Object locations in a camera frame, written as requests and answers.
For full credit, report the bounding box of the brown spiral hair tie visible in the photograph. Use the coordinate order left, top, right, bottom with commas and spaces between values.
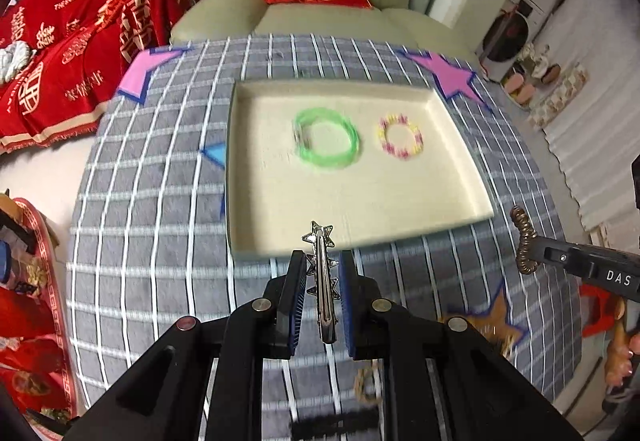
508, 204, 539, 277

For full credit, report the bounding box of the red printed blanket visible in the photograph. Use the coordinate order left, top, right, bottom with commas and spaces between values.
1, 0, 198, 154

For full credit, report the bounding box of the pink yellow beaded bracelet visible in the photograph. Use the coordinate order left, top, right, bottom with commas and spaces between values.
376, 114, 426, 160

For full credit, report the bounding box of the grey checkered tablecloth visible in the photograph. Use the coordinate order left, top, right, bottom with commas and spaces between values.
65, 32, 585, 441

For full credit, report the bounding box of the black snap hair clip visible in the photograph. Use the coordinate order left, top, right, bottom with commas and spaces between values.
291, 409, 380, 440

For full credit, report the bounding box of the beige jewelry tray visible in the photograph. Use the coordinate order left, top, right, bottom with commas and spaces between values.
226, 80, 496, 258

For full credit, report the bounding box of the beige green armchair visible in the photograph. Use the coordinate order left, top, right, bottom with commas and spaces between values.
170, 0, 480, 68

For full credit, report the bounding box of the braided tan rope bracelet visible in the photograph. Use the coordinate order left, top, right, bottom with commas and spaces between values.
354, 359, 383, 405

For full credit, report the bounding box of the silver star hair clip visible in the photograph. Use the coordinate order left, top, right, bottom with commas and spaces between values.
302, 221, 337, 345

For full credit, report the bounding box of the green plastic bangle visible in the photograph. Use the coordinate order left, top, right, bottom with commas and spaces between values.
293, 107, 360, 169

